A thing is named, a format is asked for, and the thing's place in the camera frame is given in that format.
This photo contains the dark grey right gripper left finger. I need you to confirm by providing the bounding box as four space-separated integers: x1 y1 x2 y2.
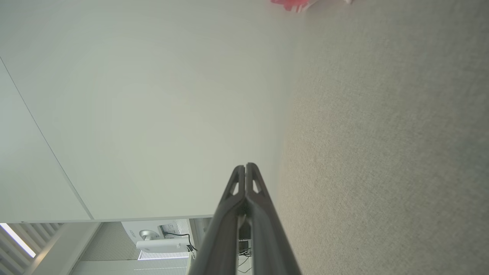
189 165 247 275

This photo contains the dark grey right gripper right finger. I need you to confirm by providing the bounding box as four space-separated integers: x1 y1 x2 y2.
246 162 302 275

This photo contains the red white basketball jersey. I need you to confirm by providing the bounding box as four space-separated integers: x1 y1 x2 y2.
270 0 317 13

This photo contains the white ceiling projector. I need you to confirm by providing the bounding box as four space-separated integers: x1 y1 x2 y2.
121 221 191 253

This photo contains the black projector cable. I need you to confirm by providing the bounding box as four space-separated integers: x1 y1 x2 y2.
162 230 198 253

